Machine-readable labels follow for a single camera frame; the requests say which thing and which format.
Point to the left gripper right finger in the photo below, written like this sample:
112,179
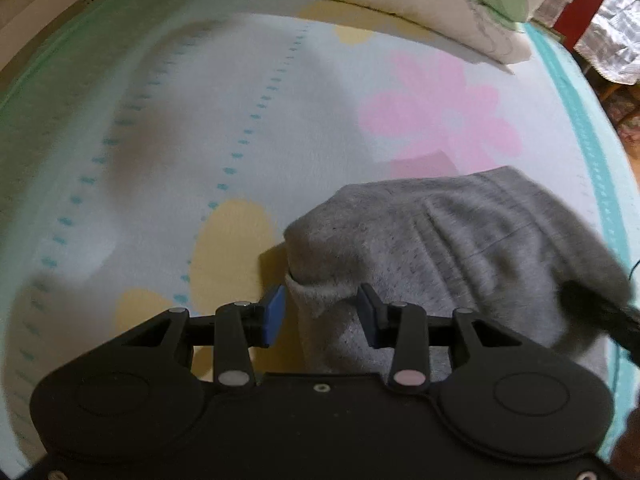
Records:
403,328

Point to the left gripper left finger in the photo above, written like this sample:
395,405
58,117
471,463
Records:
241,326

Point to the grey knit pants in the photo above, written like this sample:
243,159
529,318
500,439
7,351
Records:
494,242

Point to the pastel floral bed sheet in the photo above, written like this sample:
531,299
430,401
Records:
156,150

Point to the floral storage bag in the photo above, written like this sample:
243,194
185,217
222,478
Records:
622,107

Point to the plaid cloth cover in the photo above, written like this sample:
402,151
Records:
611,42

